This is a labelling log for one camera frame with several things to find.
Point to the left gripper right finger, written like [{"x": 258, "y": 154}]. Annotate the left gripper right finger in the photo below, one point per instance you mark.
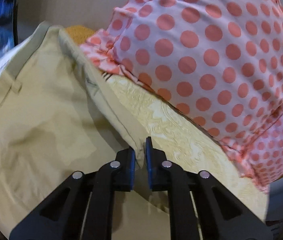
[{"x": 200, "y": 207}]

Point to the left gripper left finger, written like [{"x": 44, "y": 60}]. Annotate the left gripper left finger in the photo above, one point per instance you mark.
[{"x": 82, "y": 206}]

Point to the beige khaki pants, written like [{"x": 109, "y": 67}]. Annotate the beige khaki pants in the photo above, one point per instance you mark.
[{"x": 58, "y": 115}]

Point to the cream and orange bedspread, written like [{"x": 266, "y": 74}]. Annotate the cream and orange bedspread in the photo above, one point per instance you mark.
[{"x": 181, "y": 134}]

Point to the left polka dot pillow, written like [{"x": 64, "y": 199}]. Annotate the left polka dot pillow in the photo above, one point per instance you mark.
[{"x": 219, "y": 62}]

